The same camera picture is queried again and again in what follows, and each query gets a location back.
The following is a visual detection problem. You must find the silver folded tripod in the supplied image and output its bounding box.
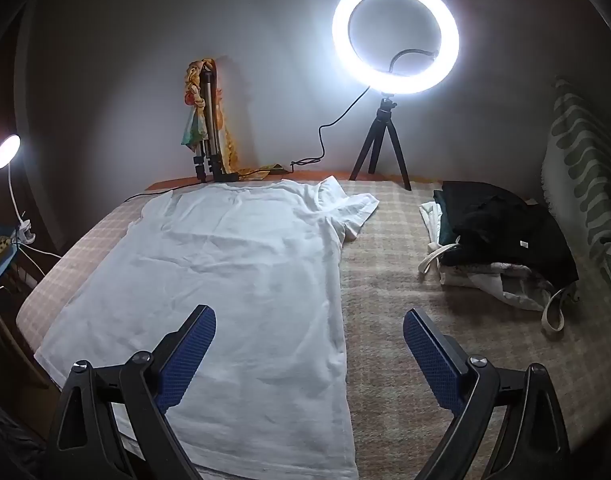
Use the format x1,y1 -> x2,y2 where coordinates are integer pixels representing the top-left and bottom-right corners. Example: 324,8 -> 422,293
192,67 -> 227,183

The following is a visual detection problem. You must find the white clip desk lamp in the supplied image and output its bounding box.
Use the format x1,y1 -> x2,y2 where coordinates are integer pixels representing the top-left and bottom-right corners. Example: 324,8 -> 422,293
0,134 -> 36,247

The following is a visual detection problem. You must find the black folded garment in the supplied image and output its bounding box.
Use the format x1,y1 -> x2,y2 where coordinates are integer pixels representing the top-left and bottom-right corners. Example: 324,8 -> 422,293
433,181 -> 579,287

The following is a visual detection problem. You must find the white t-shirt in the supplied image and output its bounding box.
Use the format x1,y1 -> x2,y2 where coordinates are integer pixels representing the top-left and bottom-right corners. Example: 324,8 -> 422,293
34,176 -> 380,480

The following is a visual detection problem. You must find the white ring light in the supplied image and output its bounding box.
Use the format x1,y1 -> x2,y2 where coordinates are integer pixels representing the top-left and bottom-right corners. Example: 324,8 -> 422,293
332,0 -> 460,96

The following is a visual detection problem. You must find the colourful patterned scarf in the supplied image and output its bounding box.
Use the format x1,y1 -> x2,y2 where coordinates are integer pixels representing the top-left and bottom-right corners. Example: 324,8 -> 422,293
180,59 -> 286,181

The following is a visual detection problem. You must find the white lamp cable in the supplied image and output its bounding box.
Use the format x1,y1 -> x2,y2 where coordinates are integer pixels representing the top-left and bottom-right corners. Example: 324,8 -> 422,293
15,241 -> 63,262

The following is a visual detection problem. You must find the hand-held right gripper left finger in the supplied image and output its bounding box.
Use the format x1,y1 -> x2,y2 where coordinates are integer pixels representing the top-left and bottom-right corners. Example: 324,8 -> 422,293
45,304 -> 217,480

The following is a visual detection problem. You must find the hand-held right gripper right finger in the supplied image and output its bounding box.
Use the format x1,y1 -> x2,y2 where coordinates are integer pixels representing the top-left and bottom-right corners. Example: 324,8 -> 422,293
403,308 -> 571,480

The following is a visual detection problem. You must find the black power cable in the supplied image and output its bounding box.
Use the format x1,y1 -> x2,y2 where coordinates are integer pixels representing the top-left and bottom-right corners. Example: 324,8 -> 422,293
119,85 -> 371,203

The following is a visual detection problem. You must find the green patterned white blanket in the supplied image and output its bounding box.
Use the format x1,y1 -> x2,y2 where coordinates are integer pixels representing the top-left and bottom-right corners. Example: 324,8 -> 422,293
540,77 -> 611,292

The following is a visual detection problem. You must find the beige checked blanket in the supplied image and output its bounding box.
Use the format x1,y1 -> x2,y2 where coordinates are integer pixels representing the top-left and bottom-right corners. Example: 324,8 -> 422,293
16,180 -> 606,480

